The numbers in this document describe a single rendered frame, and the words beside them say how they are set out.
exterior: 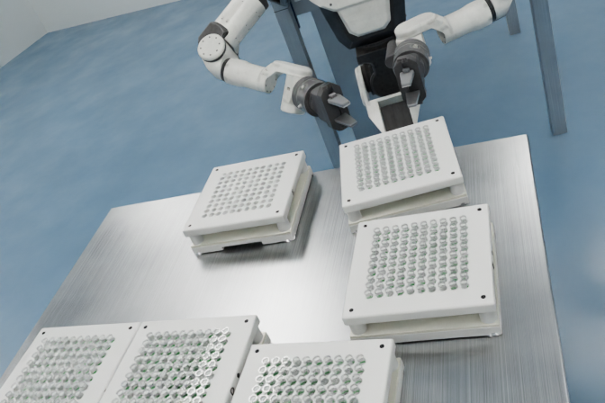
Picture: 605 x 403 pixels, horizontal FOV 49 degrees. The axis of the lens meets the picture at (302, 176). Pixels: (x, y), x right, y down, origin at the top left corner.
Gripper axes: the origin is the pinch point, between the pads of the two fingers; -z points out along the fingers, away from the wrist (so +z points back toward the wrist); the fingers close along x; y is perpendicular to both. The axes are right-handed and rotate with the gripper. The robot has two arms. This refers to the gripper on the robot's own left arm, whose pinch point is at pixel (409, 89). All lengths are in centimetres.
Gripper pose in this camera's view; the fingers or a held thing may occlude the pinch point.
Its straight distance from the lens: 153.9
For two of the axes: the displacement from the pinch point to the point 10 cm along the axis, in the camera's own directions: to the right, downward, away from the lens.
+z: 1.6, -5.9, 7.9
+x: 3.3, 7.9, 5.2
